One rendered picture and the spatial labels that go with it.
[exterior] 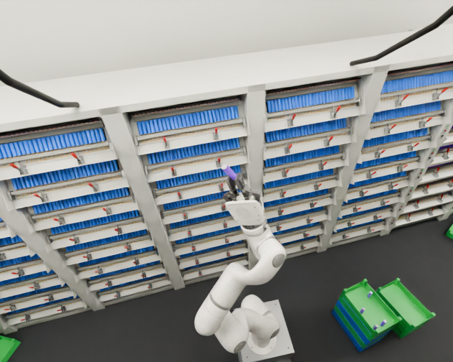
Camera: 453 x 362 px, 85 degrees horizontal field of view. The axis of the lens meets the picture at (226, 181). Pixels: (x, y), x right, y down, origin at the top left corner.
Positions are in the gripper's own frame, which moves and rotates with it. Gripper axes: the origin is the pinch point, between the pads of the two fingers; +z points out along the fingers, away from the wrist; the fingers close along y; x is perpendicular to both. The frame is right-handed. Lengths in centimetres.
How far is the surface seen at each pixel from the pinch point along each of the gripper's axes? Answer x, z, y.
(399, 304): 66, -177, -47
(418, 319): 59, -181, -57
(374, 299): 56, -155, -31
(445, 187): 173, -156, -98
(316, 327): 38, -175, 11
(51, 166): 13, 12, 103
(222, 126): 63, -7, 32
